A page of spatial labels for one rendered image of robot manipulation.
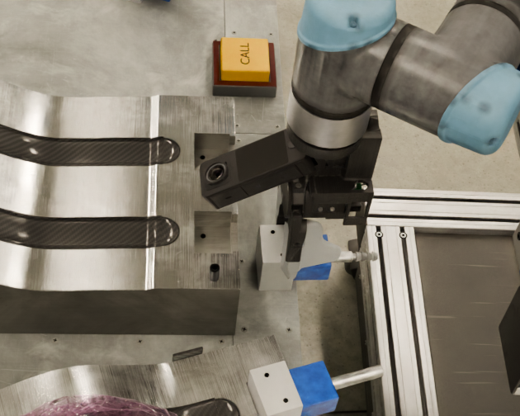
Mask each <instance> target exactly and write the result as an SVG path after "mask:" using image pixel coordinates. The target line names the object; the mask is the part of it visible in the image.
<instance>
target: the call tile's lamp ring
mask: <svg viewBox="0 0 520 416"><path fill-rule="evenodd" d="M219 45H220V41H215V40H213V54H214V85H228V86H256V87H276V86H277V81H276V68H275V55H274V43H268V48H269V61H270V74H271V82H242V81H220V72H219Z"/></svg>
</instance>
